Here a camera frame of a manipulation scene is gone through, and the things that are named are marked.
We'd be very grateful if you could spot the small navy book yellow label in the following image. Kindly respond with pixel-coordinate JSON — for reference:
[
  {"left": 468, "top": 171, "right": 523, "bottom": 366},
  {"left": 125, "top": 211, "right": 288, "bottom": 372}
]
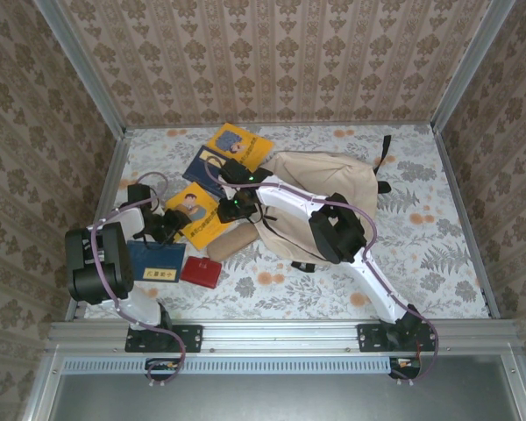
[{"left": 126, "top": 239, "right": 188, "bottom": 284}]

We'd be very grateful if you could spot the yellow book with suitcase picture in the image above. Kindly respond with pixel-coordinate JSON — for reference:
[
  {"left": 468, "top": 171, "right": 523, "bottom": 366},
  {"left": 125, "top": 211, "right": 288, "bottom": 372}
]
[{"left": 164, "top": 181, "right": 236, "bottom": 251}]

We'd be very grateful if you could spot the tan fabric case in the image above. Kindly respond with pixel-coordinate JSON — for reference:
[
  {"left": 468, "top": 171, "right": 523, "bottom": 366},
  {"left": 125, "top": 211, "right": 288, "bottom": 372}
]
[{"left": 207, "top": 224, "right": 259, "bottom": 260}]

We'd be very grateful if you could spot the red wallet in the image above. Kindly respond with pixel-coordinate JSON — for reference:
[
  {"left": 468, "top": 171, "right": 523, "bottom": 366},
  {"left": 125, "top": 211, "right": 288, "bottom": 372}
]
[{"left": 180, "top": 256, "right": 224, "bottom": 289}]

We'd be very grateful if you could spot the navy book with flower drawing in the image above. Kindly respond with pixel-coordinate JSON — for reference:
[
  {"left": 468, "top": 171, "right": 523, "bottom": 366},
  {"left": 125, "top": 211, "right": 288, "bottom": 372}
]
[{"left": 181, "top": 145, "right": 229, "bottom": 198}]

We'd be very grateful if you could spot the yellow book with blue pile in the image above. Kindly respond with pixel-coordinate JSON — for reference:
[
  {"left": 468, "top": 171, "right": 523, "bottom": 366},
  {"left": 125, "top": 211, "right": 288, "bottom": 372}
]
[{"left": 205, "top": 122, "right": 275, "bottom": 175}]

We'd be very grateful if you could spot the beige backpack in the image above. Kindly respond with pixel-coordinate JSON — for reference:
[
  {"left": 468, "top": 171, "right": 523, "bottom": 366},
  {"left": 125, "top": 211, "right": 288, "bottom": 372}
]
[{"left": 240, "top": 134, "right": 394, "bottom": 273}]

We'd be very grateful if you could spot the floral tablecloth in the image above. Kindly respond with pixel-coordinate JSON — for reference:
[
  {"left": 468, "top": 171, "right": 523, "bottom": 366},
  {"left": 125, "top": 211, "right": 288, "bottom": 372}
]
[{"left": 82, "top": 124, "right": 492, "bottom": 320}]

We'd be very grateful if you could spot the grey metal panel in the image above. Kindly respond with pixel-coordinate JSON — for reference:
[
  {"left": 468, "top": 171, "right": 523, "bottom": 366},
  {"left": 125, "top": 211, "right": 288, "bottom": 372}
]
[{"left": 47, "top": 355, "right": 526, "bottom": 421}]

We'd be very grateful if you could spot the aluminium side rail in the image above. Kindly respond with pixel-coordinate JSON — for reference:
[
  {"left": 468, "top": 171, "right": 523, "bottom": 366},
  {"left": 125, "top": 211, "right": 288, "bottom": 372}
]
[
  {"left": 431, "top": 125, "right": 501, "bottom": 319},
  {"left": 65, "top": 126, "right": 132, "bottom": 321}
]

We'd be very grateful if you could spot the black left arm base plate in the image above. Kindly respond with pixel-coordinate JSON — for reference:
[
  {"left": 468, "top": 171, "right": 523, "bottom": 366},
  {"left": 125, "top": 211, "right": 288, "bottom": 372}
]
[{"left": 124, "top": 323, "right": 204, "bottom": 354}]

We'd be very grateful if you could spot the aluminium front rail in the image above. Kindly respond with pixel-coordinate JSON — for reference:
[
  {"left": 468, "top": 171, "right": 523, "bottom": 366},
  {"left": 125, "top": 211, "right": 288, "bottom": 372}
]
[{"left": 43, "top": 318, "right": 526, "bottom": 352}]

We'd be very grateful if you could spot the grey slotted cable duct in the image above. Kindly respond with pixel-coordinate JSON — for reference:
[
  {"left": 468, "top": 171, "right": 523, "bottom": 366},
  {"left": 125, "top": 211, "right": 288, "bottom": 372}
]
[{"left": 62, "top": 355, "right": 394, "bottom": 376}]

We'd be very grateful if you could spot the aluminium corner post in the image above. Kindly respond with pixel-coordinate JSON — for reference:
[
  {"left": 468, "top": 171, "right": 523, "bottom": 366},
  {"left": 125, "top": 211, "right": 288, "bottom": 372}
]
[
  {"left": 32, "top": 0, "right": 128, "bottom": 137},
  {"left": 431, "top": 0, "right": 516, "bottom": 132}
]

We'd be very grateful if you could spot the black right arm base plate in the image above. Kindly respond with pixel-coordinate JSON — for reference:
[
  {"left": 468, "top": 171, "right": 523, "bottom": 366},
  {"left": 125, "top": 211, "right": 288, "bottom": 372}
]
[{"left": 357, "top": 323, "right": 439, "bottom": 353}]

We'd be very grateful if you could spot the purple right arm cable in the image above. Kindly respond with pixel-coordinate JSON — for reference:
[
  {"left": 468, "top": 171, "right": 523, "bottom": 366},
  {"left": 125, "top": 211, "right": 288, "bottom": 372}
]
[{"left": 203, "top": 155, "right": 442, "bottom": 387}]

